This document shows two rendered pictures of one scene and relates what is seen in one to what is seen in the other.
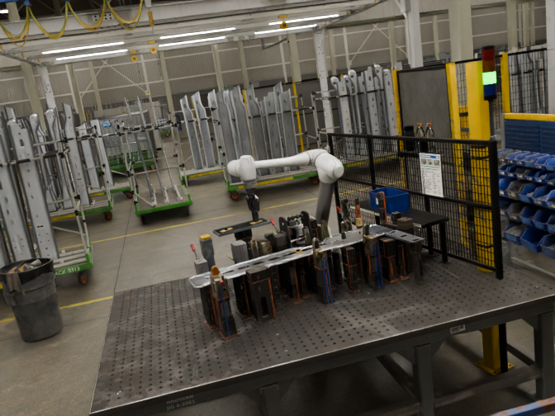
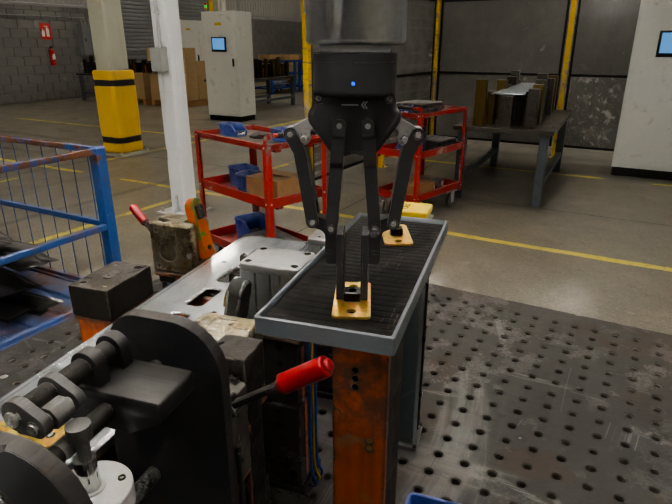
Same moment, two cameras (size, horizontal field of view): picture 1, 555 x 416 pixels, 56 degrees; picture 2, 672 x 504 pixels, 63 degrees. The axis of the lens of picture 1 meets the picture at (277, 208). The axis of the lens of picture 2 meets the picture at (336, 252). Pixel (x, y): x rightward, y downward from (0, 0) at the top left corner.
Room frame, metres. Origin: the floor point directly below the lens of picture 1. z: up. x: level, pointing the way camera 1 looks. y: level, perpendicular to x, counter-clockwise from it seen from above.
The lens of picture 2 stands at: (3.77, -0.24, 1.41)
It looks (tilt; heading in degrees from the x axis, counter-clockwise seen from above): 21 degrees down; 131
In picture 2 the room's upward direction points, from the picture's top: straight up
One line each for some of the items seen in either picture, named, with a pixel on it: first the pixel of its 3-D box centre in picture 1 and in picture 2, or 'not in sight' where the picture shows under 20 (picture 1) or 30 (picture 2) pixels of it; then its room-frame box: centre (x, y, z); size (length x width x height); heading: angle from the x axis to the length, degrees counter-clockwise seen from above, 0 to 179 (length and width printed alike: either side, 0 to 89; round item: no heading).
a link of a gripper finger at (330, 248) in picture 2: not in sight; (322, 237); (3.42, 0.14, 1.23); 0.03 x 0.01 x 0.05; 37
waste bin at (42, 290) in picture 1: (34, 299); not in sight; (4.87, 2.47, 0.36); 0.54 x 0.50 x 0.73; 11
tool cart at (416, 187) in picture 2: not in sight; (418, 157); (1.18, 3.85, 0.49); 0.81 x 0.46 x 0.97; 89
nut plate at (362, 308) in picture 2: not in sight; (352, 295); (3.45, 0.16, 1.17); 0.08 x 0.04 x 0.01; 127
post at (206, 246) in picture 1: (211, 270); (405, 335); (3.30, 0.49, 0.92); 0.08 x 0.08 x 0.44; 23
